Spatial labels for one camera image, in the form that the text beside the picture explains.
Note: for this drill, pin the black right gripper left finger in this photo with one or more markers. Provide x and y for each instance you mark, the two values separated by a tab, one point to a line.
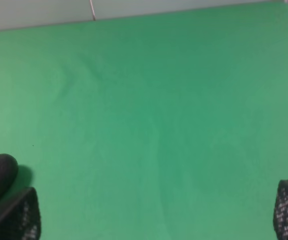
20	216

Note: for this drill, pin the green table cloth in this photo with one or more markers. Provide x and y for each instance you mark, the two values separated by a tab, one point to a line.
167	126

